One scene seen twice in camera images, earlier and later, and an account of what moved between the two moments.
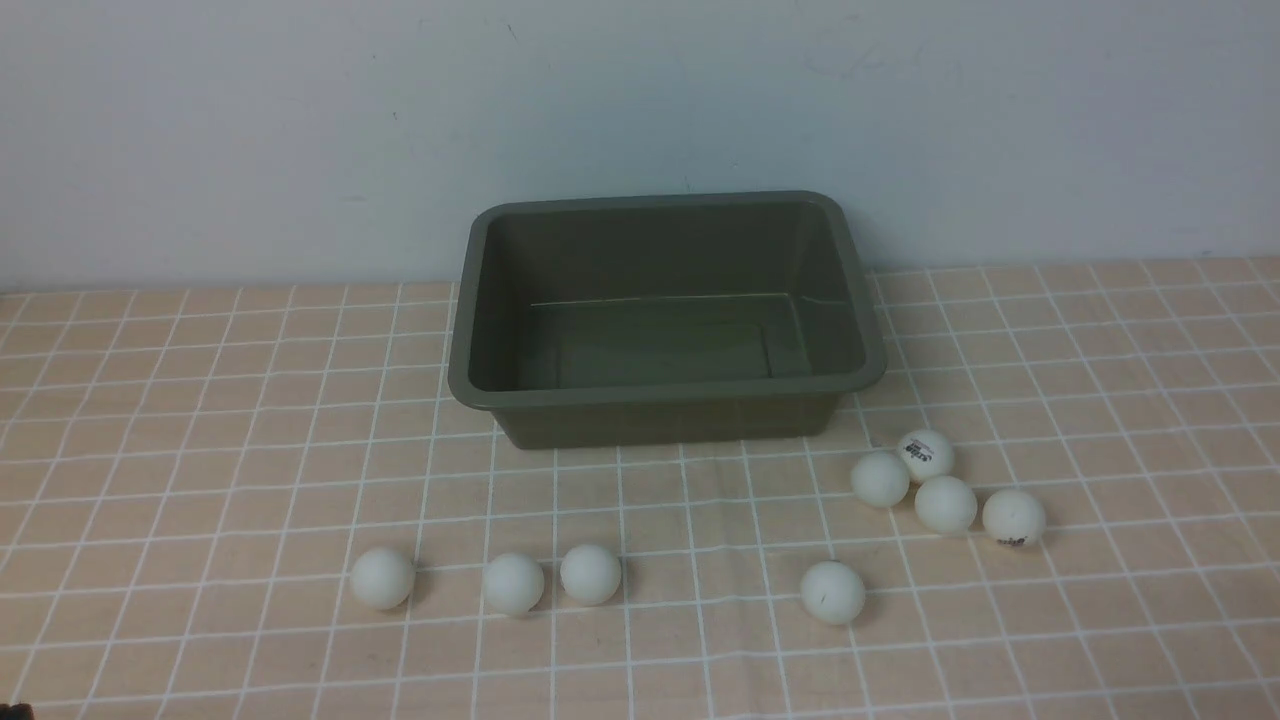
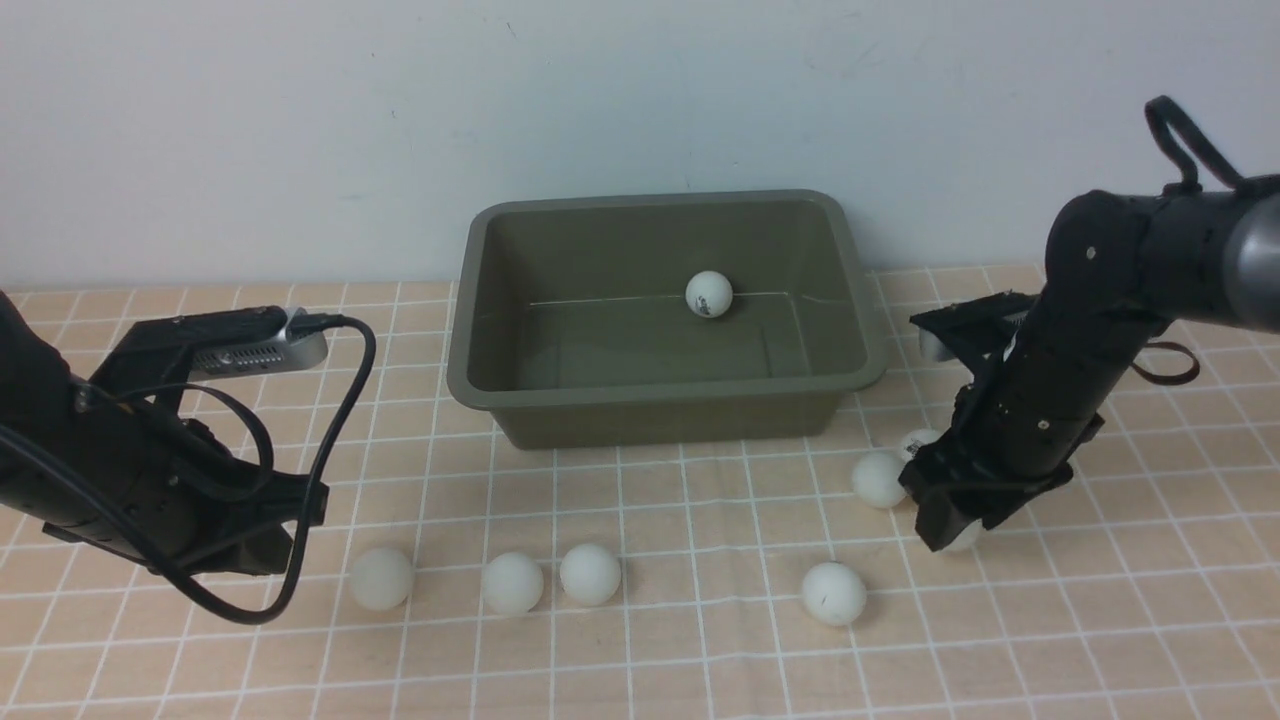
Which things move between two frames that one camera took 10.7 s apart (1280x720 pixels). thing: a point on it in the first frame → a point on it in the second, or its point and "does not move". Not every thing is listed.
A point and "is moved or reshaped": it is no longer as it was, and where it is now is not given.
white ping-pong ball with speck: [832, 591] does not move
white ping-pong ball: [382, 577] does not move
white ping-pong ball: [513, 583] does not move
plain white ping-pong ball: [879, 478] does not move
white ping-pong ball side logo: [946, 505] is moved or reshaped
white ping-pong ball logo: [1013, 518] → [709, 294]
